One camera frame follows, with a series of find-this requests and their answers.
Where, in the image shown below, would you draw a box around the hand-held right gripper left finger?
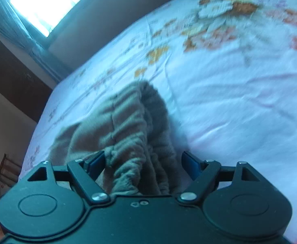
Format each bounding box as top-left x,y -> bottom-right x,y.
27,150 -> 111,205

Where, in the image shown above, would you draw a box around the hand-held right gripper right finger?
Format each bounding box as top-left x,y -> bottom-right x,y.
177,151 -> 261,205

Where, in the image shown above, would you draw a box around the tan pants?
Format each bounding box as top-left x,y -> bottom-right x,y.
48,80 -> 190,197

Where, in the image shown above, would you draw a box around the floral white bed sheet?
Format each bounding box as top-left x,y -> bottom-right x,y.
19,0 -> 297,244

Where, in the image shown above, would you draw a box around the wooden chair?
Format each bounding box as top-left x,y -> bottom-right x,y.
0,153 -> 22,182

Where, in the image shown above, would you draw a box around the dark wooden cabinet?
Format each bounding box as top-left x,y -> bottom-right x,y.
0,25 -> 55,123

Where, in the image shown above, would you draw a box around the sheer window curtain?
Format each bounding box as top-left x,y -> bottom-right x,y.
0,0 -> 71,82

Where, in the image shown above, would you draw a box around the bright window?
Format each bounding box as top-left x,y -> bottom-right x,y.
0,0 -> 106,38

